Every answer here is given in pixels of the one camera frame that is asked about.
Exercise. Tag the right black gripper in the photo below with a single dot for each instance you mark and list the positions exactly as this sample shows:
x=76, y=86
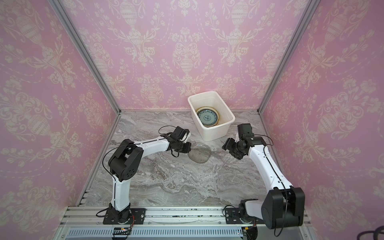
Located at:
x=230, y=145

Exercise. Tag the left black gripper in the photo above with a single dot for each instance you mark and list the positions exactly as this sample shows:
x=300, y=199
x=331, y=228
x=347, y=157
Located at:
x=187, y=149

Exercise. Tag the clear glass plate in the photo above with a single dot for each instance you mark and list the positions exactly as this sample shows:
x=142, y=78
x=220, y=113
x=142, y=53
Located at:
x=200, y=153

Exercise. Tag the cream plate with plant motif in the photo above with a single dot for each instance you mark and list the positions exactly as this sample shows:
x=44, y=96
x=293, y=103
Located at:
x=218, y=115

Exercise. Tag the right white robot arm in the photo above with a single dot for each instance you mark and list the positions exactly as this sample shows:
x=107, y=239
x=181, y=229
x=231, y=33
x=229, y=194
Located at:
x=284, y=204

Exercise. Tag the white plastic bin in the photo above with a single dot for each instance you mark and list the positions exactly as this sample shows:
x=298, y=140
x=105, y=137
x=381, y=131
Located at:
x=211, y=115

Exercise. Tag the white vented strip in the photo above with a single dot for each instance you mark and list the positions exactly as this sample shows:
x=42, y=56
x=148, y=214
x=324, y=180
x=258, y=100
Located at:
x=154, y=233

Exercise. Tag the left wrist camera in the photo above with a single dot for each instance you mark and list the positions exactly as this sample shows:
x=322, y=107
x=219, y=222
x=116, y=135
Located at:
x=180, y=134

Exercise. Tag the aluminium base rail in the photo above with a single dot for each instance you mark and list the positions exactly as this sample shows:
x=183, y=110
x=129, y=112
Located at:
x=211, y=216

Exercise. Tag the aluminium right corner post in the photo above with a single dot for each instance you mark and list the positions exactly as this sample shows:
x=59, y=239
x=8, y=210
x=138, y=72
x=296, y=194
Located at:
x=296, y=37

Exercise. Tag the aluminium corner post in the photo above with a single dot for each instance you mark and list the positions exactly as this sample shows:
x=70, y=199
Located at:
x=74, y=35
x=296, y=37

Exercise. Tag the aluminium left corner post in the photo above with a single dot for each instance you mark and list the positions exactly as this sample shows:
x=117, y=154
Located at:
x=74, y=35

